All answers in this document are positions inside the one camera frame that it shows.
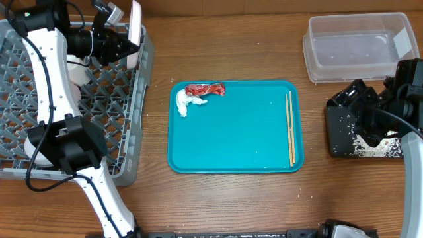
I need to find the wooden chopstick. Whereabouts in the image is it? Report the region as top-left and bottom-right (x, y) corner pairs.
(289, 91), (296, 165)
(285, 94), (293, 167)

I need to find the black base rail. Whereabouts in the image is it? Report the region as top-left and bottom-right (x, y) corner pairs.
(127, 223), (330, 238)

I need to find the grey-green bowl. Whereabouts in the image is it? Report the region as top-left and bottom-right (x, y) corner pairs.
(24, 137), (54, 168)

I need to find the left wooden chopstick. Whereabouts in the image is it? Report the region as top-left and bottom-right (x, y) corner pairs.
(285, 94), (293, 167)

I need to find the white tissue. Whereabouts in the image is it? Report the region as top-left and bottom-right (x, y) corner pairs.
(176, 89), (208, 118)

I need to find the clear plastic container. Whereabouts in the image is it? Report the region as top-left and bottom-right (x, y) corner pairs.
(303, 12), (420, 84)

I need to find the white paper cup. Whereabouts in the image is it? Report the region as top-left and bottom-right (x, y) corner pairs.
(67, 55), (90, 86)

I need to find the red snack wrapper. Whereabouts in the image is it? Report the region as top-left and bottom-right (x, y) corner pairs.
(185, 83), (225, 97)

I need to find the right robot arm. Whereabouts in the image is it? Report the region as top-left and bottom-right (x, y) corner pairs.
(325, 58), (422, 237)

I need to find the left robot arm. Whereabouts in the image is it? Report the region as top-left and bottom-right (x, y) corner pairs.
(6, 1), (143, 237)

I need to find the right wooden chopstick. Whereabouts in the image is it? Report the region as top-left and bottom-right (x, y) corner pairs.
(289, 91), (296, 165)

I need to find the pile of white rice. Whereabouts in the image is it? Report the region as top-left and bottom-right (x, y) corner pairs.
(350, 135), (403, 158)

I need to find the teal plastic tray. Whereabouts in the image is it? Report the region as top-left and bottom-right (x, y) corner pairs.
(167, 80), (305, 173)

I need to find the grey dishwasher rack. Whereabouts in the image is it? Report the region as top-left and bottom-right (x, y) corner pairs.
(1, 20), (155, 186)

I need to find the black plastic tray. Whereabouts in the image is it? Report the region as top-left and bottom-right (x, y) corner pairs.
(324, 97), (406, 159)

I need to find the large white plate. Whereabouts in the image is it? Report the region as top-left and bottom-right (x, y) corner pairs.
(126, 0), (142, 69)

